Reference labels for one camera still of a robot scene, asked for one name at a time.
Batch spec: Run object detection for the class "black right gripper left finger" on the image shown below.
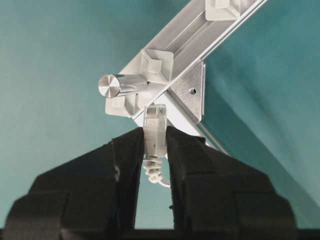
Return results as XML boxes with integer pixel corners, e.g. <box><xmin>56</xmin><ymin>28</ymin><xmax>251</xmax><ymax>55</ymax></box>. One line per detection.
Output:
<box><xmin>2</xmin><ymin>127</ymin><xmax>144</xmax><ymax>240</ymax></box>

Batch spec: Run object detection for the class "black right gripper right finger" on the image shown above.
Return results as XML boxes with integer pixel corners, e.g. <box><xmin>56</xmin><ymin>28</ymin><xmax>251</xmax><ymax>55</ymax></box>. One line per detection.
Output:
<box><xmin>166</xmin><ymin>126</ymin><xmax>298</xmax><ymax>240</ymax></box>

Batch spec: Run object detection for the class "white ethernet cable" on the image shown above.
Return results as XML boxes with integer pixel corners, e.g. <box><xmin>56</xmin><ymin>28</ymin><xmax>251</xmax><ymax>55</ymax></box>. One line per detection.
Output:
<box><xmin>141</xmin><ymin>103</ymin><xmax>173</xmax><ymax>188</ymax></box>

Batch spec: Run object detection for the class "aluminium pin at right corner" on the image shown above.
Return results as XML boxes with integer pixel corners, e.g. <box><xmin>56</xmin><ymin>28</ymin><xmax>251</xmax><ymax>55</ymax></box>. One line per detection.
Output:
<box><xmin>98</xmin><ymin>74</ymin><xmax>148</xmax><ymax>99</ymax></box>

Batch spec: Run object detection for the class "aluminium corner bracket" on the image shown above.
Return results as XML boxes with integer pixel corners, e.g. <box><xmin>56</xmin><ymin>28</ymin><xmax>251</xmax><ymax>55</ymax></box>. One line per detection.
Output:
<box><xmin>168</xmin><ymin>60</ymin><xmax>206</xmax><ymax>124</ymax></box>

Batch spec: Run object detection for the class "aluminium extrusion frame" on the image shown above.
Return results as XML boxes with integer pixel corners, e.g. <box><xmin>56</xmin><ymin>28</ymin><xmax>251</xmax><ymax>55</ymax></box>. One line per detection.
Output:
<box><xmin>105</xmin><ymin>0</ymin><xmax>264</xmax><ymax>151</ymax></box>

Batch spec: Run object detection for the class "white plastic cable clip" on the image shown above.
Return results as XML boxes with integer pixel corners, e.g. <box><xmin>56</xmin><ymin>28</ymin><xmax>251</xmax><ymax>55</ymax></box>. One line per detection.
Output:
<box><xmin>205</xmin><ymin>0</ymin><xmax>242</xmax><ymax>21</ymax></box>

